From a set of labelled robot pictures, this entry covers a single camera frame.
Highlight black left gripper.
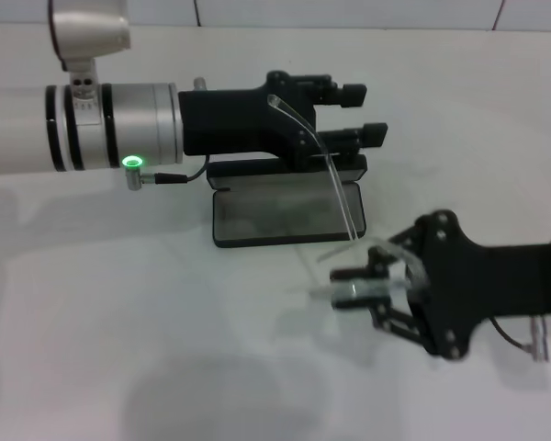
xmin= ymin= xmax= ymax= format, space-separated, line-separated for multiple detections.
xmin=177 ymin=70 xmax=388 ymax=172

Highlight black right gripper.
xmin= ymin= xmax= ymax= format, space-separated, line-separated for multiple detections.
xmin=329 ymin=209 xmax=551 ymax=364

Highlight clear white glasses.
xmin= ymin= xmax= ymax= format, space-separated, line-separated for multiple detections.
xmin=265 ymin=93 xmax=431 ymax=314

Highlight black glasses case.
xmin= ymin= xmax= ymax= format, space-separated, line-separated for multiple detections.
xmin=207 ymin=154 xmax=367 ymax=250

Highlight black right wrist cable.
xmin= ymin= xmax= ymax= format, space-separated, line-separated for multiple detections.
xmin=489 ymin=316 xmax=551 ymax=363

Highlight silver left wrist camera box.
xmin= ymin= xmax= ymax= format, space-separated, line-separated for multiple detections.
xmin=48 ymin=0 xmax=133 ymax=101

